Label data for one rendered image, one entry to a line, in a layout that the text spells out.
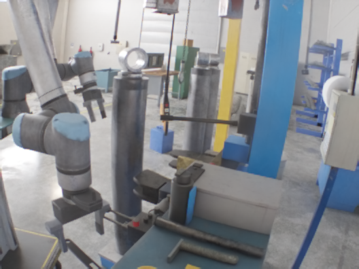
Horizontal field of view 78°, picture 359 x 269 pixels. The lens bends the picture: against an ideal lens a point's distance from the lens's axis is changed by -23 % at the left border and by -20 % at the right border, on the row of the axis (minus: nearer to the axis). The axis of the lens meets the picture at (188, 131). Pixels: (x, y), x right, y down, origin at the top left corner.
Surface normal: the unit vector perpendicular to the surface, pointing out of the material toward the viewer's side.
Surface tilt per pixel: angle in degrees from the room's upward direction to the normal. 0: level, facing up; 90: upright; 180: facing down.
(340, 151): 90
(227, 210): 90
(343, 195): 90
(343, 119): 90
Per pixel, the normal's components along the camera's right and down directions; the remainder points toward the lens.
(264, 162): -0.37, 0.24
